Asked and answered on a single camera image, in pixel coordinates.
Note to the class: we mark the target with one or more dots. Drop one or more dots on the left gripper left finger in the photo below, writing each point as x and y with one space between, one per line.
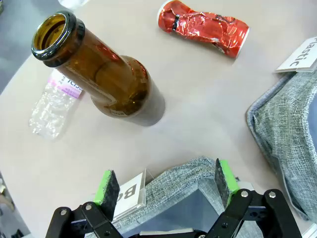
109 196

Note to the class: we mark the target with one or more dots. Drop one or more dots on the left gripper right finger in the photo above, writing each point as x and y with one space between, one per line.
223 183

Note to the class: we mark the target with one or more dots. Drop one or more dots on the crushed pink-label plastic bottle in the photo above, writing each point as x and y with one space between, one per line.
52 109

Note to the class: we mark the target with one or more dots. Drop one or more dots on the brown glass beer bottle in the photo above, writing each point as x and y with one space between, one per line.
119 84

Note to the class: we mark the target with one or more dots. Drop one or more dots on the crushed red soda can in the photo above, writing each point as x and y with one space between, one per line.
203 27

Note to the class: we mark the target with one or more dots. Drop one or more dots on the grey fabric basket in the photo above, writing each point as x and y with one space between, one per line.
280 124
178 183

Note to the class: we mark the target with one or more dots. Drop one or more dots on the white Bottle label sign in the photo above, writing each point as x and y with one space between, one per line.
128 193

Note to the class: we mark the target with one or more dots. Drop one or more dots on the white Plastic label sign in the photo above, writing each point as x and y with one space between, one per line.
299 57

